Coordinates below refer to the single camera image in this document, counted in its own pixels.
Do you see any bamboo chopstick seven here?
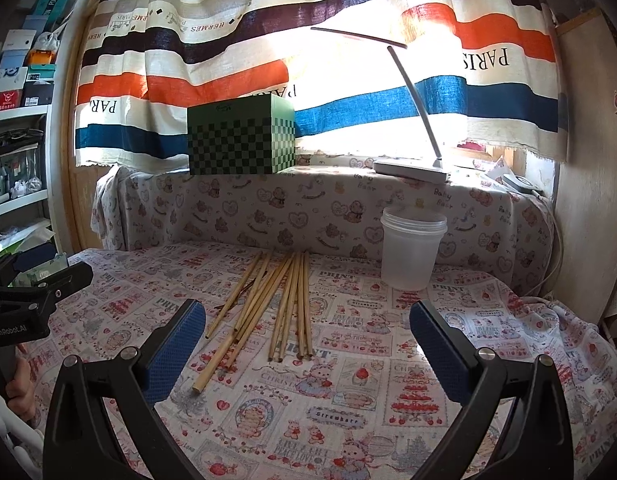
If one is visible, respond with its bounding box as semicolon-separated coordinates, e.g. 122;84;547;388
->
296;252;305;360

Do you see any bamboo chopstick five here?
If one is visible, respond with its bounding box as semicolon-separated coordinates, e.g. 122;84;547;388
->
267;254;295;362

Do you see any bamboo chopstick six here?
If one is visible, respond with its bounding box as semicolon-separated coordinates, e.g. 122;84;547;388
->
277;252;301;363

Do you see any bamboo chopstick eight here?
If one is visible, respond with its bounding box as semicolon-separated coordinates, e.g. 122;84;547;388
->
303;252;314;359

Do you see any bamboo chopstick one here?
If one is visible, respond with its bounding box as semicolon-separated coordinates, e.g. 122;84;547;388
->
205;252;263;339

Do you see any rose gold fork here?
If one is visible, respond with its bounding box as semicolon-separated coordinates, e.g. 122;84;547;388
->
225;280;254;309

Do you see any bamboo chopstick four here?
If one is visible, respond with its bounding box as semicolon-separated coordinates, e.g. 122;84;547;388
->
223;252;292;372

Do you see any white round charger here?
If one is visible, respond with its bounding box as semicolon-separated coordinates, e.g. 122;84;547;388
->
501;174;543;196

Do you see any translucent plastic cup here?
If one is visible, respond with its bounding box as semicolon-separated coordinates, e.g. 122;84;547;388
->
380;205;447;292

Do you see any person's left hand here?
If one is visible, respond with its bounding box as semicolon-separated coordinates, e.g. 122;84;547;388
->
6;354;36;422

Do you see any white desk lamp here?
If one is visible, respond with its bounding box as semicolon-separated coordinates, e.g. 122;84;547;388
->
310;26;448;184

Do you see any white power cable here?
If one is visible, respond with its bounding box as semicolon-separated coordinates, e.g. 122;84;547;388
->
522;194;564;302

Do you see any striped window curtain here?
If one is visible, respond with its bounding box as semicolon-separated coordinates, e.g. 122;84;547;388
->
75;0;567;169

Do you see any bamboo chopstick two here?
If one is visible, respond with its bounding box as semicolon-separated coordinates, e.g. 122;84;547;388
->
234;250;273;335

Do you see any white storage shelf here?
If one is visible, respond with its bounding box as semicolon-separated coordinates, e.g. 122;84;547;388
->
0;0;77;255

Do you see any green checkered box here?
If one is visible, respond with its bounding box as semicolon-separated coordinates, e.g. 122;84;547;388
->
187;94;295;176

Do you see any bamboo chopstick three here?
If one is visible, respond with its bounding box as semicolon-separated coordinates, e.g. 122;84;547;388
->
192;254;292;393

